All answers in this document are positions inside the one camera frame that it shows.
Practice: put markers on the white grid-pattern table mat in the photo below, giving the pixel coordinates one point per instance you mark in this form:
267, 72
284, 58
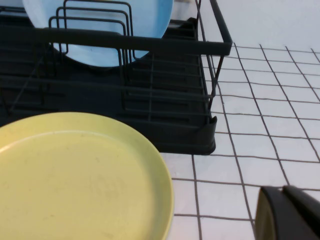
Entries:
257, 171

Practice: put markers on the light blue round plate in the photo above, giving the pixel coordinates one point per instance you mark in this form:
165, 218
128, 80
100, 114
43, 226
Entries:
95, 55

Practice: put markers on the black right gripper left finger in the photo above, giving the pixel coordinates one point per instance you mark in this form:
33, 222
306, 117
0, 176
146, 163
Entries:
277, 220

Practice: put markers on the yellow round plate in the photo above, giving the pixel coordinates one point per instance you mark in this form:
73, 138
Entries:
75, 180

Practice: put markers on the black plastic drain tray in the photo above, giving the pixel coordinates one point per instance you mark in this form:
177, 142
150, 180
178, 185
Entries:
187, 140

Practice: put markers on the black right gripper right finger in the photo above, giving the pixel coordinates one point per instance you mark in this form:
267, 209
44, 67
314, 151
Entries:
307, 212

